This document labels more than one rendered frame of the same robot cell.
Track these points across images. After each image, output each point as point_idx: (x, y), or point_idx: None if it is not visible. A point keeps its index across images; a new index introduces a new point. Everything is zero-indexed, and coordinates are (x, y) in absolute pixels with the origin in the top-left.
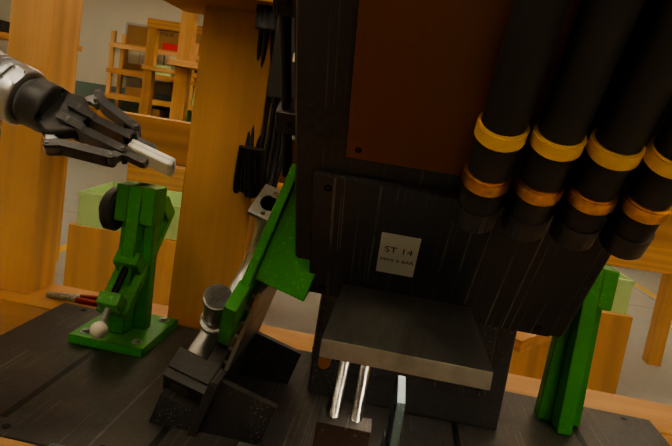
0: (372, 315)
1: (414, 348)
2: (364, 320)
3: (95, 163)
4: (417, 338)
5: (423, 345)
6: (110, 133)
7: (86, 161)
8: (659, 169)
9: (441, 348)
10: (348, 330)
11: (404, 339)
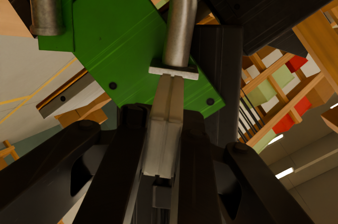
0: (92, 88)
1: (77, 105)
2: (82, 95)
3: (35, 149)
4: (88, 97)
5: (83, 101)
6: (173, 215)
7: (5, 167)
8: None
9: (88, 100)
10: (64, 107)
11: (81, 101)
